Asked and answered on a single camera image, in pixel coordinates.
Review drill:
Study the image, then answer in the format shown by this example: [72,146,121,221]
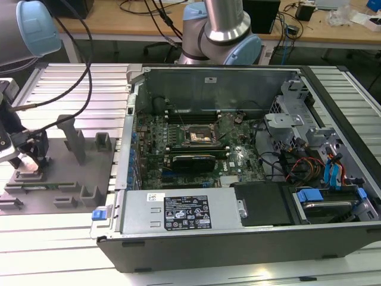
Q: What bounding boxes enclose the wooden desk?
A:
[44,0,187,64]
[261,0,381,60]

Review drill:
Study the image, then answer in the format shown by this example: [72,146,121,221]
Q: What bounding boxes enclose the small black box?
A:
[295,2,317,22]

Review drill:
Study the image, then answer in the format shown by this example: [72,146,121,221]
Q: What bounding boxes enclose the black graphics card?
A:
[170,153,217,174]

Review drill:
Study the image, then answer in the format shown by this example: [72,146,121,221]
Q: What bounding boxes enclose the large black box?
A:
[44,0,95,19]

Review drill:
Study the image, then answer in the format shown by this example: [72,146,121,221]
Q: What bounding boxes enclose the clear plastic bag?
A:
[326,4,357,28]

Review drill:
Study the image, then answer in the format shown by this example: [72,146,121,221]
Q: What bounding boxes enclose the metal socket cover frame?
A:
[213,114,237,141]

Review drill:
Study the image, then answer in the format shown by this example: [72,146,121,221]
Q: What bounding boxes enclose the grey parts rack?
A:
[0,114,117,215]

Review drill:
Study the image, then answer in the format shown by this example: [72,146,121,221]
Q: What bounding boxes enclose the black RAM slot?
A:
[164,115,221,120]
[164,108,221,114]
[165,148,230,153]
[165,144,230,150]
[165,151,230,156]
[164,112,221,117]
[164,118,221,123]
[165,153,230,160]

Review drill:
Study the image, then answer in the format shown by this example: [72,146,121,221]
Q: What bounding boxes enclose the blue data wire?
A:
[332,153,346,190]
[323,159,335,190]

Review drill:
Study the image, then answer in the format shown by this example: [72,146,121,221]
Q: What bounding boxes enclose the black plastic shroud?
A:
[231,181,295,228]

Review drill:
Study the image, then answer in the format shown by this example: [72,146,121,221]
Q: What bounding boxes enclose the silver chipset heatsink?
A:
[219,175,239,188]

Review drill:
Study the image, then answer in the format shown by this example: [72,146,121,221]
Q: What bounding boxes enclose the CPU socket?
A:
[183,122,221,148]

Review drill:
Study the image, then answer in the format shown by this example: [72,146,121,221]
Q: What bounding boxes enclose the white wrist camera black mount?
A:
[0,126,20,164]

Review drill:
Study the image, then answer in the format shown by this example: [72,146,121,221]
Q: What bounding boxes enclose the grey flat box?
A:
[314,0,351,10]

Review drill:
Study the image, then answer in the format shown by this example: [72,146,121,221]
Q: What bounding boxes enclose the green RAM stick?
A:
[20,181,77,190]

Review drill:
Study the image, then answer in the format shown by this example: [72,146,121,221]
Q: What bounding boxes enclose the silver CPU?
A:
[18,159,42,174]

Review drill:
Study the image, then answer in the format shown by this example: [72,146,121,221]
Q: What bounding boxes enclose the grey power supply with label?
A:
[114,188,243,237]

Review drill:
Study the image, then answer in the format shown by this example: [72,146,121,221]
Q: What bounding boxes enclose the white box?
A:
[349,11,381,32]

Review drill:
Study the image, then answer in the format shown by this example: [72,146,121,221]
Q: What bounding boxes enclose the grey metal disk bay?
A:
[263,94,317,154]

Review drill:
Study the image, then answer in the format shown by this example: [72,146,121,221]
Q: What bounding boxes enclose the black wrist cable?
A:
[8,13,93,132]

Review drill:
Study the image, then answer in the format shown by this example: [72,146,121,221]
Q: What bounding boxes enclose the thin metal locking lever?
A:
[174,105,188,130]

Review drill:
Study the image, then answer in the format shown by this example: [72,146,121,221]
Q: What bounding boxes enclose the green motherboard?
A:
[133,111,268,191]

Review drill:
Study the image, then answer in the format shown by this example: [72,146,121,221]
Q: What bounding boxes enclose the open black grey PC case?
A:
[95,63,381,273]

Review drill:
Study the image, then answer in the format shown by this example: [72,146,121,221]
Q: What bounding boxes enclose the multicoloured power wire bundle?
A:
[285,156,327,182]

